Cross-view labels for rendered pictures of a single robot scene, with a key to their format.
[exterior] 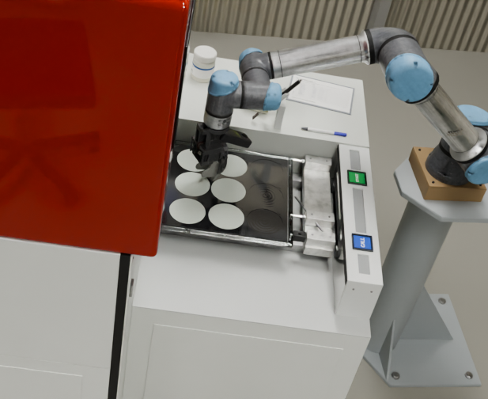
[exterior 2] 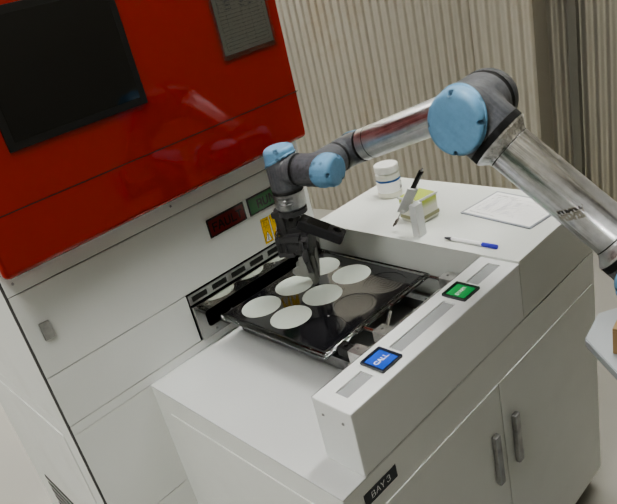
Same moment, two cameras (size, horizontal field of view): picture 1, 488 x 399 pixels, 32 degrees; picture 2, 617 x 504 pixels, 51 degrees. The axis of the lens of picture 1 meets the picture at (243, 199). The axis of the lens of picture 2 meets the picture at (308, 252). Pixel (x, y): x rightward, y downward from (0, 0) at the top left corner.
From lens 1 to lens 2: 1.76 m
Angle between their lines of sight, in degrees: 50
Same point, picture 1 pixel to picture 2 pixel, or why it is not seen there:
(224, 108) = (276, 182)
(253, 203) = (332, 310)
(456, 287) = not seen: outside the picture
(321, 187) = not seen: hidden behind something
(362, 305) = (346, 448)
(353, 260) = (346, 377)
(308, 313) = (297, 445)
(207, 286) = (230, 386)
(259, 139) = (398, 250)
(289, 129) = (430, 238)
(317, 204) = not seen: hidden behind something
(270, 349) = (262, 483)
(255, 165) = (377, 277)
